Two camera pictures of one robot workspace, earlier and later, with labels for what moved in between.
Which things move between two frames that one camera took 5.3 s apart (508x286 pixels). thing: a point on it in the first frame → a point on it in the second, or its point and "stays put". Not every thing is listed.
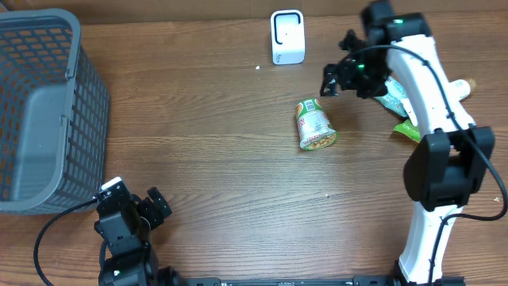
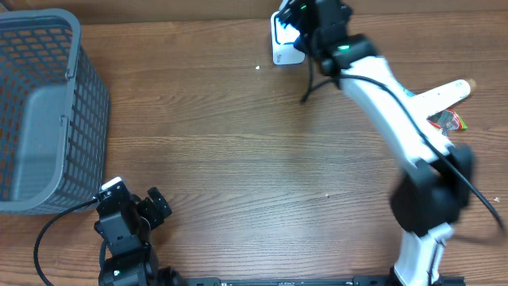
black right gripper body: [368, 74] → [305, 43]
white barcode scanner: [287, 35] stays put
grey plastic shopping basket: [55, 129] stays put
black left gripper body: [146, 210] stays put
